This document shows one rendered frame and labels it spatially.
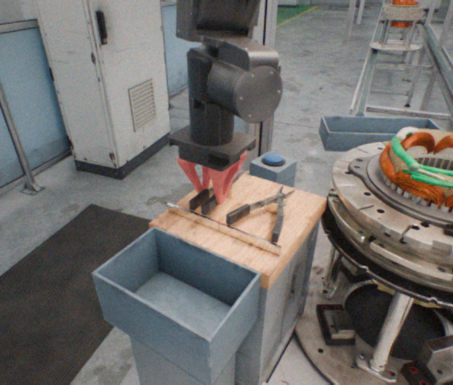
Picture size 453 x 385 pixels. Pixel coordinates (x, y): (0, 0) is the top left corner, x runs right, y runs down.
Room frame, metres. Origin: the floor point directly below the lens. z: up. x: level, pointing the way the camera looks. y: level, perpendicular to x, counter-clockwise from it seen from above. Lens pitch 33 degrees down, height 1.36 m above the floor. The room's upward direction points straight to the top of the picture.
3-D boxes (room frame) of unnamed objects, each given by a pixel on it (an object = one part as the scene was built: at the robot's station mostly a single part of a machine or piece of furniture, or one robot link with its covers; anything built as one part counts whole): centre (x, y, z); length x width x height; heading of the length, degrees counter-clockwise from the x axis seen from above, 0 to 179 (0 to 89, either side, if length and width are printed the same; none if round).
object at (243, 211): (0.39, -0.02, 1.09); 0.04 x 0.01 x 0.02; 132
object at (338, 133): (0.77, -0.36, 0.92); 0.25 x 0.11 x 0.28; 85
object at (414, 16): (3.24, -1.45, 0.94); 0.39 x 0.39 x 0.30
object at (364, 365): (0.35, -0.26, 0.81); 0.07 x 0.03 x 0.01; 55
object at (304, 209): (0.43, -0.03, 1.05); 0.20 x 0.19 x 0.02; 147
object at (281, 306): (0.43, -0.03, 0.91); 0.19 x 0.19 x 0.26; 57
